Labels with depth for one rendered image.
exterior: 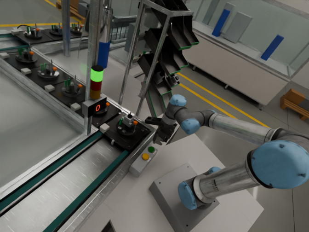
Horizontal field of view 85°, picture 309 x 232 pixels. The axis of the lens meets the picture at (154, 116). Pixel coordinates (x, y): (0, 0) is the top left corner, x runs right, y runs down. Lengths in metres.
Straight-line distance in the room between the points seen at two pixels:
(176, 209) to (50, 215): 0.57
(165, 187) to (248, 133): 0.52
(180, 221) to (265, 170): 0.55
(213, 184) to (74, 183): 0.65
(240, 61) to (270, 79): 0.77
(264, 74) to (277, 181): 4.23
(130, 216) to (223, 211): 0.57
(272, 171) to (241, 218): 0.81
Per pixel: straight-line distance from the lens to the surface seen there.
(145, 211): 1.03
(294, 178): 0.54
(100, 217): 0.99
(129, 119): 1.05
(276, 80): 4.74
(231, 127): 0.76
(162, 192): 0.99
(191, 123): 0.75
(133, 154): 1.04
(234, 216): 1.29
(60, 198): 0.96
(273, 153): 0.53
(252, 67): 4.68
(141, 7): 1.06
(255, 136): 0.72
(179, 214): 0.98
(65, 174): 1.01
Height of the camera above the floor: 1.80
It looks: 40 degrees down
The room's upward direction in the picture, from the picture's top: 23 degrees clockwise
